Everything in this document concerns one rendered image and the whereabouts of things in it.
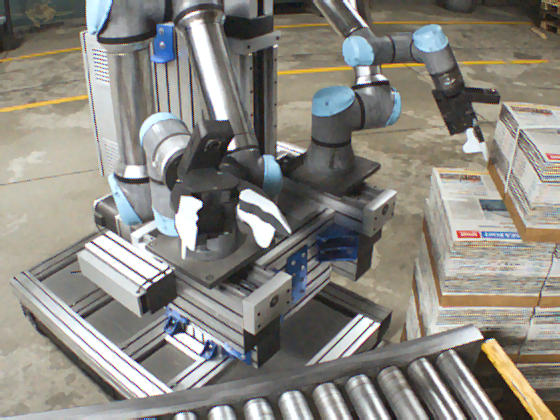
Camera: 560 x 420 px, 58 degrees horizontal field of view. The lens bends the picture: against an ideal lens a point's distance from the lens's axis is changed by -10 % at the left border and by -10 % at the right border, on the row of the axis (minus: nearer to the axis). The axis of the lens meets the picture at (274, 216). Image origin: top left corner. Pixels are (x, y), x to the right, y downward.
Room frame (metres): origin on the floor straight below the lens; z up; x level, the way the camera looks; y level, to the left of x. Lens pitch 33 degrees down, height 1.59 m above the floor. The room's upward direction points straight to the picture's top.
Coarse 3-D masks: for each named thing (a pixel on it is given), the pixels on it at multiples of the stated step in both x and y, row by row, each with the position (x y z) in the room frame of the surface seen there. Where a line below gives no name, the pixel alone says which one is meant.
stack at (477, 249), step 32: (448, 192) 1.29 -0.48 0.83; (480, 192) 1.29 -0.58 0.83; (448, 224) 1.15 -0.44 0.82; (480, 224) 1.13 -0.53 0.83; (512, 224) 1.13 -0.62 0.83; (448, 256) 1.10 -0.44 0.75; (480, 256) 1.06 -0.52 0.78; (512, 256) 1.05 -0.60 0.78; (544, 256) 1.05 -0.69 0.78; (416, 288) 1.37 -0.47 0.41; (448, 288) 1.07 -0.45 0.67; (480, 288) 1.06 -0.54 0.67; (512, 288) 1.05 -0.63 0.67; (544, 288) 1.05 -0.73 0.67; (416, 320) 1.29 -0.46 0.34; (448, 320) 1.06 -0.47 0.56; (480, 320) 1.06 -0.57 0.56; (512, 320) 1.05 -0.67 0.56; (544, 320) 1.04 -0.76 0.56; (480, 352) 1.06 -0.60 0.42; (512, 352) 1.05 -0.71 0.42; (544, 352) 1.04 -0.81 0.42; (480, 384) 1.06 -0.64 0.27; (544, 384) 1.04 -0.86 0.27; (512, 416) 1.04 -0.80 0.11
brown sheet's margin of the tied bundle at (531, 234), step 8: (512, 208) 1.15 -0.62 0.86; (512, 216) 1.14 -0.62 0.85; (520, 224) 1.07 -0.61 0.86; (520, 232) 1.06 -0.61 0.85; (528, 232) 1.04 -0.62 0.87; (536, 232) 1.03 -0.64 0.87; (544, 232) 1.03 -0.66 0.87; (552, 232) 1.03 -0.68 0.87; (528, 240) 1.04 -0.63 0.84; (536, 240) 1.04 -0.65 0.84; (544, 240) 1.03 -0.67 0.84; (552, 240) 1.03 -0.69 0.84
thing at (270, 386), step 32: (384, 352) 0.73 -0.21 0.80; (416, 352) 0.73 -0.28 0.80; (224, 384) 0.65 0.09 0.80; (256, 384) 0.65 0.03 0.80; (288, 384) 0.65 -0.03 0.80; (320, 384) 0.66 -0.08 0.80; (32, 416) 0.55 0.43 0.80; (64, 416) 0.56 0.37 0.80; (96, 416) 0.56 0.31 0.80; (128, 416) 0.57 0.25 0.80; (160, 416) 0.58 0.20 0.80; (320, 416) 0.66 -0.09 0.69
